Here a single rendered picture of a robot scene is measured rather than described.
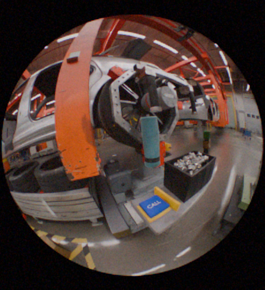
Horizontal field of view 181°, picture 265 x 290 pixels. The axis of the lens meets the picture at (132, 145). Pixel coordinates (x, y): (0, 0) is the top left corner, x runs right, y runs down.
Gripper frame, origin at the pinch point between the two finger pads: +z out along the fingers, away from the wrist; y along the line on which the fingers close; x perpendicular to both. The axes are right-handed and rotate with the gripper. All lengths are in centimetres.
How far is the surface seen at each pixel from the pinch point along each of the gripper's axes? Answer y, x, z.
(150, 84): 16.1, 18.5, 35.4
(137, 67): 13.6, 8.1, 34.2
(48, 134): 42, -23, 116
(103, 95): 9, 0, 62
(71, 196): 58, 32, 89
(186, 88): -13.8, 28.2, 23.5
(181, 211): 41, 55, 40
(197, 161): 25, 50, 35
